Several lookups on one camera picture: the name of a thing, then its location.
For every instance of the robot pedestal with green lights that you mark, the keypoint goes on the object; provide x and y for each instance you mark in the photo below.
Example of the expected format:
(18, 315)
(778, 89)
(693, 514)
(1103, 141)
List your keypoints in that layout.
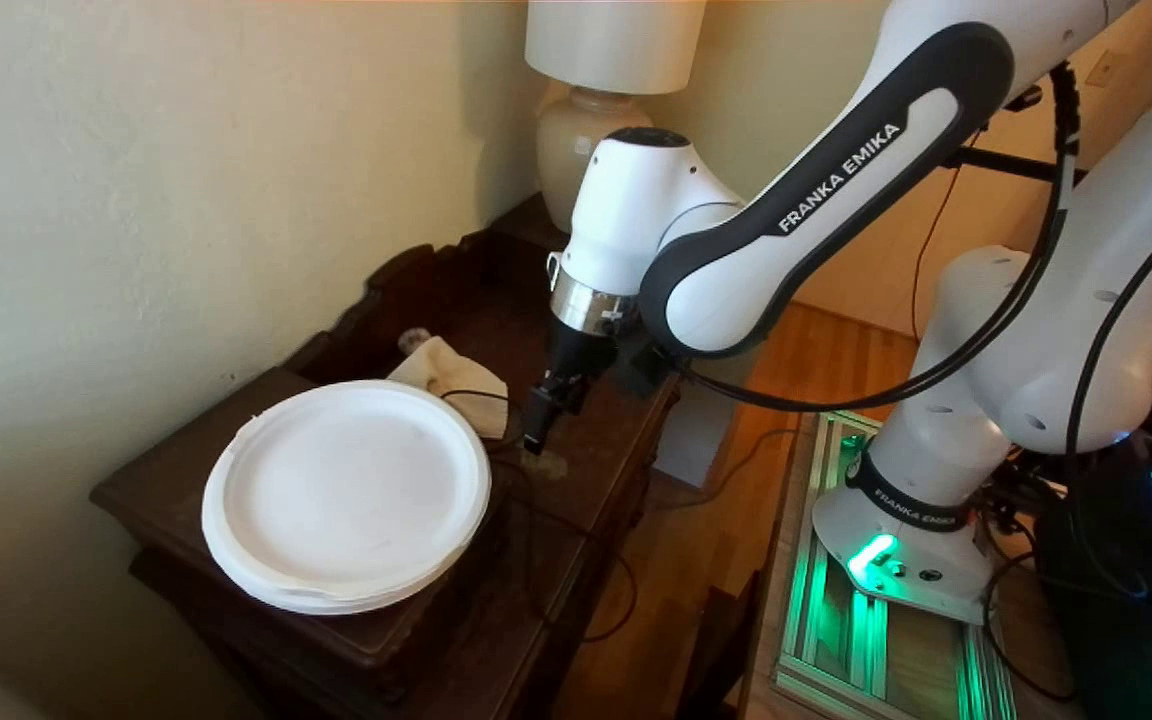
(870, 626)

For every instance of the crumpled white cloth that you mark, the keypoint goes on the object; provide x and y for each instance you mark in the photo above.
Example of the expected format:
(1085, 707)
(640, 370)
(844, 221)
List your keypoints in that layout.
(458, 376)

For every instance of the dark wooden lamp stand box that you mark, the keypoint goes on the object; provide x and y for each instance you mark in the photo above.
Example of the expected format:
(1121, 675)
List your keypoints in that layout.
(524, 231)

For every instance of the beige table lamp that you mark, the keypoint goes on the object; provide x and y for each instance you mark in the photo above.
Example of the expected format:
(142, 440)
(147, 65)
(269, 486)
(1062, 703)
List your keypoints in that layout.
(610, 53)

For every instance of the white round plate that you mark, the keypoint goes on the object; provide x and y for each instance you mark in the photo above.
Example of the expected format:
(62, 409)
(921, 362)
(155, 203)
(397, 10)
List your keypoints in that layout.
(340, 493)

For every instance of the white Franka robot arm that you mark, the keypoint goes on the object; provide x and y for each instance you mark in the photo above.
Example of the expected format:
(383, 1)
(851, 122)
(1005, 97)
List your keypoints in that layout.
(1070, 347)

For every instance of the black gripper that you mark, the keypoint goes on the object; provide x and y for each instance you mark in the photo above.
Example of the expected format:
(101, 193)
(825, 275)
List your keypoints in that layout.
(576, 356)

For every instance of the black computer with neon light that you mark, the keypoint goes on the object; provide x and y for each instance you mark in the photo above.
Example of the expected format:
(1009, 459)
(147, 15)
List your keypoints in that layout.
(1121, 601)

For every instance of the dark wooden dresser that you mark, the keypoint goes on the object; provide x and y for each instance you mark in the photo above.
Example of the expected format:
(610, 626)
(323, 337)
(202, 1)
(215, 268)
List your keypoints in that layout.
(576, 533)

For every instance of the small white object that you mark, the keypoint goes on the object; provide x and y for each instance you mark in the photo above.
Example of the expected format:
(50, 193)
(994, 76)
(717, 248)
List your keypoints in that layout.
(414, 337)

